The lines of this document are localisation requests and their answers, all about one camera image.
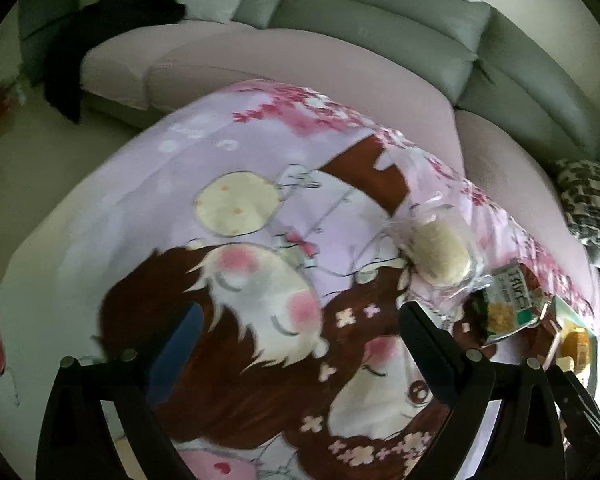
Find orange bread packet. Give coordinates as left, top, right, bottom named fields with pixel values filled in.
left=560, top=327, right=592, bottom=374

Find dark red snack box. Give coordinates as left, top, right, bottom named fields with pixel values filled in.
left=526, top=318, right=562, bottom=370

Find teal white tray box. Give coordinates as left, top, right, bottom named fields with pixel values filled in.
left=550, top=296, right=597, bottom=390

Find green white cracker packet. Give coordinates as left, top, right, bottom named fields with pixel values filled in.
left=464, top=260, right=550, bottom=346

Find clear bag white pastry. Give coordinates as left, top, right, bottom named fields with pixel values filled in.
left=388, top=196, right=490, bottom=321

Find pink cartoon print cloth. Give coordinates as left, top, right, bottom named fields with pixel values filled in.
left=0, top=80, right=600, bottom=479

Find black white patterned cushion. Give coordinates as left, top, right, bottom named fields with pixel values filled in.
left=555, top=159, right=600, bottom=249

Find grey sofa with pink cover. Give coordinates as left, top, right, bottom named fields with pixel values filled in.
left=78, top=0, right=600, bottom=271

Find black clothing pile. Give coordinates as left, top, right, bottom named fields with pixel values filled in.
left=18, top=0, right=185, bottom=124

